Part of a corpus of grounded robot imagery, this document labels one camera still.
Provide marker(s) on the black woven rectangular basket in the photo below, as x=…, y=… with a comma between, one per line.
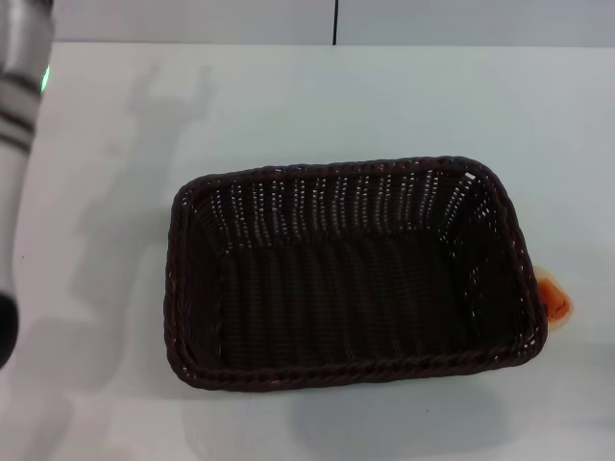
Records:
x=355, y=278

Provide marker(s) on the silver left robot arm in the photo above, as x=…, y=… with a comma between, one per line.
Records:
x=17, y=144

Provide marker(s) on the cream bun with orange top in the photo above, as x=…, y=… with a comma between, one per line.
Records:
x=557, y=302

